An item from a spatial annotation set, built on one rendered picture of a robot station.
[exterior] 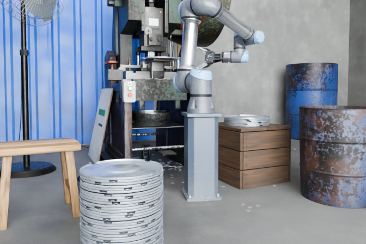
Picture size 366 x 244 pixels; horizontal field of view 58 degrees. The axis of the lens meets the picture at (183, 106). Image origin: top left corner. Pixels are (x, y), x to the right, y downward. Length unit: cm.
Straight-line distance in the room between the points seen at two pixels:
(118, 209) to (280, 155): 126
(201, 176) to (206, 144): 16
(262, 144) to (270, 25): 271
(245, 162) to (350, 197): 55
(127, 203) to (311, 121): 106
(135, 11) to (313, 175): 155
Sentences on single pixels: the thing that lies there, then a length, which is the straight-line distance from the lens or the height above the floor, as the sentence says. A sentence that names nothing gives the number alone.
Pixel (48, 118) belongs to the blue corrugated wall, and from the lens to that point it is 354.
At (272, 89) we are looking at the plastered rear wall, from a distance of 446.
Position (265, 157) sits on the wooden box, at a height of 17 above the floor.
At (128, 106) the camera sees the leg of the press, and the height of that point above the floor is 46.
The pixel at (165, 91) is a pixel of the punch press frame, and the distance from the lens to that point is 230.
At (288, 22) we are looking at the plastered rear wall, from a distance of 470.
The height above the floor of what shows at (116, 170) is 29.
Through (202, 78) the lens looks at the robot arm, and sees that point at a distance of 171.
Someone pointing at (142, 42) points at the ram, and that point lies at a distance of 246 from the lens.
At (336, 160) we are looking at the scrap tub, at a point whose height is 23.
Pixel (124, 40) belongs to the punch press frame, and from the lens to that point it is 267.
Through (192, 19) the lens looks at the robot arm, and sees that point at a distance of 188.
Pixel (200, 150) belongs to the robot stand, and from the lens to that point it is 171.
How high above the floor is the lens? 57
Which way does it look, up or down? 3 degrees down
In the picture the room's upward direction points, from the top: straight up
